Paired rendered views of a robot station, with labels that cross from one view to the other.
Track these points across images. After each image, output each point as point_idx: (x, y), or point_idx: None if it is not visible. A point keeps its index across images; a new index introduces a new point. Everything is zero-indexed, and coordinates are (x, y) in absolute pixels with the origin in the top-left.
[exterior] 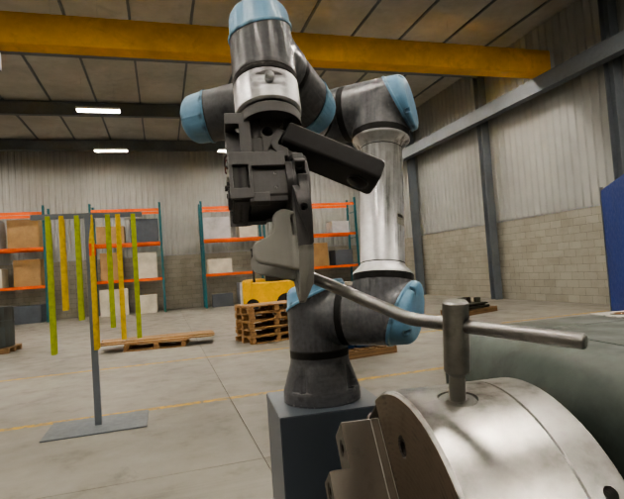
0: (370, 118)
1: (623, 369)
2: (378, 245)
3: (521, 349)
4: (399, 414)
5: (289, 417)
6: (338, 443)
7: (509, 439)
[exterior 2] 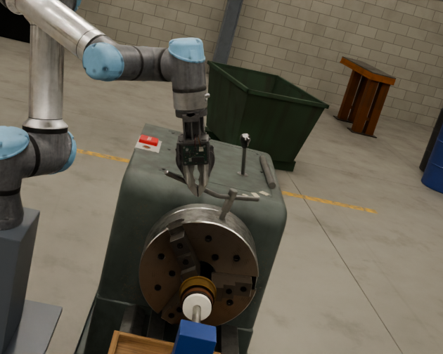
0: None
1: None
2: (58, 109)
3: (181, 186)
4: (211, 228)
5: (21, 238)
6: (174, 244)
7: (240, 227)
